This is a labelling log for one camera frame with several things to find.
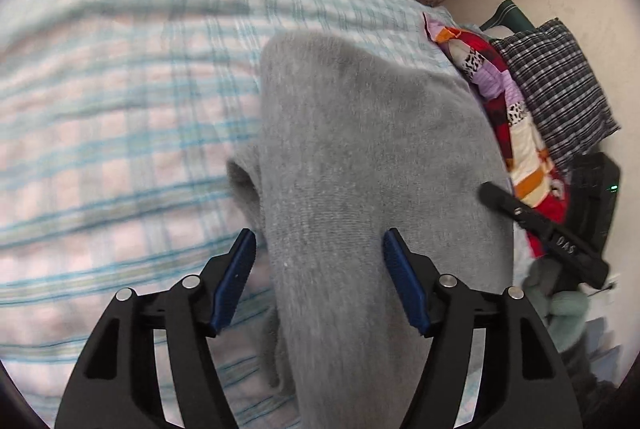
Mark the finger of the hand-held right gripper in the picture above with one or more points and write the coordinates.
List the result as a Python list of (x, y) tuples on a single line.
[(540, 229)]

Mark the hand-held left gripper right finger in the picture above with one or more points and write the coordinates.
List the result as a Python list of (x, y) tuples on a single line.
[(405, 289)]

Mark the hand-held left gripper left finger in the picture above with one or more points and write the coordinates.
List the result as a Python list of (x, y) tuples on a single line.
[(232, 284)]

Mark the grey pants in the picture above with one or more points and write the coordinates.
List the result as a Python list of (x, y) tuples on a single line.
[(350, 159)]

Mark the person's right forearm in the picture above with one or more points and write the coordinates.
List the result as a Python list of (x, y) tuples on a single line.
[(560, 309)]

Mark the colourful printed blanket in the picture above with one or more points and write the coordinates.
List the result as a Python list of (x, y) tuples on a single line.
[(520, 139)]

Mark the dark plaid pillow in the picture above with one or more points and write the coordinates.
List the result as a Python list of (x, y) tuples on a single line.
[(555, 89)]

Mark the checked bed sheet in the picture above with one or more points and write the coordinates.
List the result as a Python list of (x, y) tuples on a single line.
[(125, 109)]

